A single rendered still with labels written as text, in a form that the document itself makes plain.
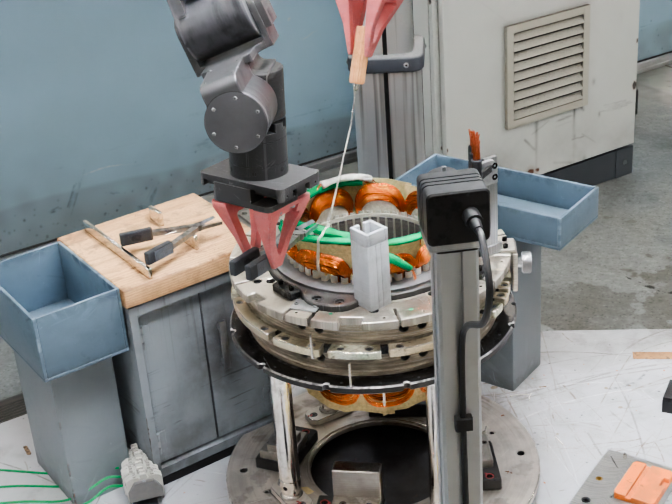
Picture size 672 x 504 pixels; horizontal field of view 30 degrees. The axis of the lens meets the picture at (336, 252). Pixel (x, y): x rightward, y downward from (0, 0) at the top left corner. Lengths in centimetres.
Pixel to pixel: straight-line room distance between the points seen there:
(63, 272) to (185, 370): 20
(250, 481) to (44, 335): 32
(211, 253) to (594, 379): 58
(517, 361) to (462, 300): 85
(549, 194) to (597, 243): 218
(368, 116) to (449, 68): 184
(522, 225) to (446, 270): 73
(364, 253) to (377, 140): 60
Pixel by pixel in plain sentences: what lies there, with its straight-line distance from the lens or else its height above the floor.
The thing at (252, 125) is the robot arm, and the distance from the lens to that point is 111.
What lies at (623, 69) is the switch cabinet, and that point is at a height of 38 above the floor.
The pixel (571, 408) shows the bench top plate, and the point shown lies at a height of 78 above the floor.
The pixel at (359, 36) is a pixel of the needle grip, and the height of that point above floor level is 135.
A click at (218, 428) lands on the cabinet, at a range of 164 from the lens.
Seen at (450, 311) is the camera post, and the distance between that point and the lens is 88.
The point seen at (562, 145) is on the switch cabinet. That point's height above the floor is 19.
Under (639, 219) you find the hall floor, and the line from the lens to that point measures 402.
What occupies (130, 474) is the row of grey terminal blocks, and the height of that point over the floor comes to 82.
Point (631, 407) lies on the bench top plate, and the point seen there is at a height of 78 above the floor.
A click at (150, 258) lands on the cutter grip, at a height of 109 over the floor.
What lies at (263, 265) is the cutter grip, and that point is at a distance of 124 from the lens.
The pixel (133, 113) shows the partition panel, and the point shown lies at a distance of 379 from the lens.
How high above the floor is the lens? 174
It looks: 27 degrees down
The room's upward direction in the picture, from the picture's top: 4 degrees counter-clockwise
